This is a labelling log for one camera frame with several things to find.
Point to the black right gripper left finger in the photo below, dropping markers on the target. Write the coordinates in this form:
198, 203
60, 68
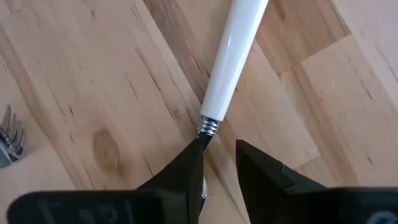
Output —
180, 186

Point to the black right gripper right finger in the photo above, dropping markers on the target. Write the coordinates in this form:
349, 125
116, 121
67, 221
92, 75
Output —
264, 186

